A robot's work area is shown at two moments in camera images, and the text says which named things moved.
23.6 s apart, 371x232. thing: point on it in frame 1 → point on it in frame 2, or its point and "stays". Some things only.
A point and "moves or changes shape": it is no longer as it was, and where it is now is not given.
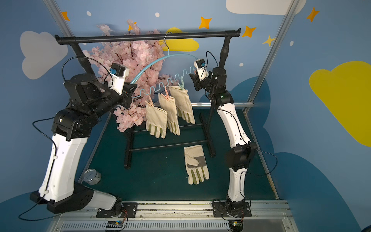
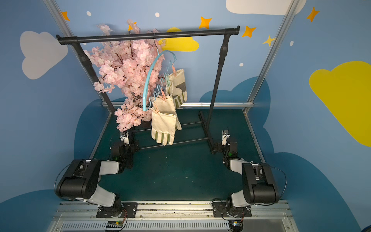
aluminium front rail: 185,216 stays
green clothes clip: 182,86 → 168,81
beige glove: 156,119 moves or changes shape
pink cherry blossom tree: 144,60 stays
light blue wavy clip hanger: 168,54 → 160,81
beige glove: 195,164 → 178,89
